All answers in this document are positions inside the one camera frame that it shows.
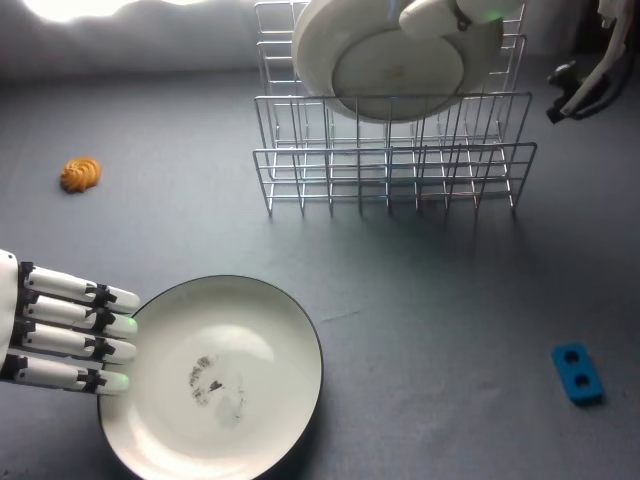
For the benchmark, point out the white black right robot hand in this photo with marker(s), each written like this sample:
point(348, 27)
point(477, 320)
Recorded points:
point(430, 20)

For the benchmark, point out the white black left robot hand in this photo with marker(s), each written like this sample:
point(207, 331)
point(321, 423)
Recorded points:
point(50, 340)

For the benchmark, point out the orange swirl cookie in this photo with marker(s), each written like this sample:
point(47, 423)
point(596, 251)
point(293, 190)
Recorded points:
point(81, 175)

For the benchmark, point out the blue block with two holes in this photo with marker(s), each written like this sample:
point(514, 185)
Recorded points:
point(575, 369)

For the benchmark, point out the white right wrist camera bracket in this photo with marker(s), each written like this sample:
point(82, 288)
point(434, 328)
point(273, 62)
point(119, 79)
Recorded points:
point(614, 45)

